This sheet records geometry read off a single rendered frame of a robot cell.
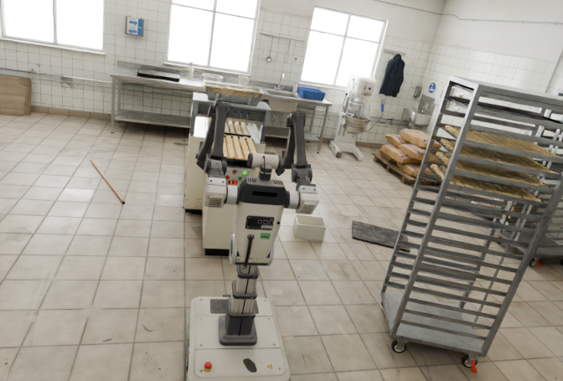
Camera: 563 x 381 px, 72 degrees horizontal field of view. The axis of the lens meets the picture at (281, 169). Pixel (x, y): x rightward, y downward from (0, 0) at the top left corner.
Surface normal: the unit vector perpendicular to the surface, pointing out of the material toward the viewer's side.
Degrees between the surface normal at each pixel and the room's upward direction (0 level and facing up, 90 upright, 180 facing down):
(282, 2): 90
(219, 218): 90
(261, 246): 90
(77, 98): 90
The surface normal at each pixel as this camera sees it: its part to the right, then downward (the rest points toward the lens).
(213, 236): 0.19, 0.37
